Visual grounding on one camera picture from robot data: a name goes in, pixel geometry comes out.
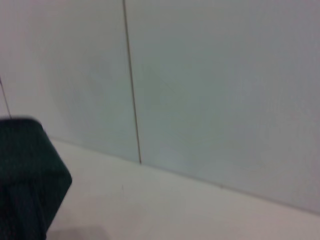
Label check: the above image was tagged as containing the dark teal insulated lunch bag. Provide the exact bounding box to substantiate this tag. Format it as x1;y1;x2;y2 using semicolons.
0;115;73;240

